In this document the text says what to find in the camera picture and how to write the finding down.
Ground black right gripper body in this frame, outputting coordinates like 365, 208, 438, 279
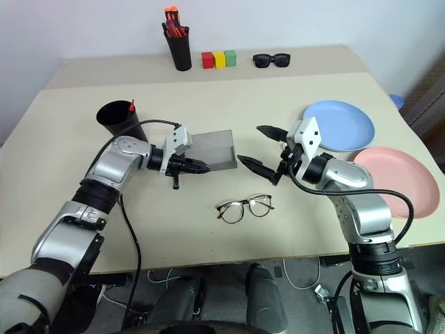
280, 143, 304, 172

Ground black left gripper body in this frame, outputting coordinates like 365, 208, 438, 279
162, 155, 187, 191

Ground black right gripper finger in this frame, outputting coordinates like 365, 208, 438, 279
256, 125, 289, 143
237, 155, 284, 186

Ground grey glasses case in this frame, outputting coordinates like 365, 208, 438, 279
187, 129, 240, 173

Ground wide black cup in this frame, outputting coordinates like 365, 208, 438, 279
96, 100, 149, 142

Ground tall black pen cup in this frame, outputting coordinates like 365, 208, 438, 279
165, 33, 193, 72

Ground thin-framed clear eyeglasses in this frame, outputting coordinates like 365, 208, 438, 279
216, 194, 276, 225

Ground blue plate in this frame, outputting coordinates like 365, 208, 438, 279
301, 100, 377, 153

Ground black sunglasses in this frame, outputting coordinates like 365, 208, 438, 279
252, 52, 291, 69

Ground pink plate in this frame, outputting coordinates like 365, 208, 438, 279
352, 146, 442, 220

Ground blue round object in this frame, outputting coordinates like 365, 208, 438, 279
388, 93, 405, 111

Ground dark rounded robot leg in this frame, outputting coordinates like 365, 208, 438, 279
152, 274, 208, 328
245, 262, 289, 334

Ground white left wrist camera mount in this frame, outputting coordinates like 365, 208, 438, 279
159, 127, 193, 177

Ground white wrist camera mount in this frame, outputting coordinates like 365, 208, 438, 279
159, 127, 193, 177
285, 116, 323, 184

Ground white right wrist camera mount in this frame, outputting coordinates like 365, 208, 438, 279
285, 116, 323, 184

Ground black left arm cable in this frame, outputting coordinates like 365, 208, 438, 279
90, 119, 184, 314

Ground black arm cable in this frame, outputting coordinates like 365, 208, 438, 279
90, 119, 184, 314
287, 162, 415, 244

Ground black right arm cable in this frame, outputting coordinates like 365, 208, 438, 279
287, 162, 415, 244

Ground white floor cable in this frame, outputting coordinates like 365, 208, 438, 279
145, 267, 184, 287
281, 257, 323, 290

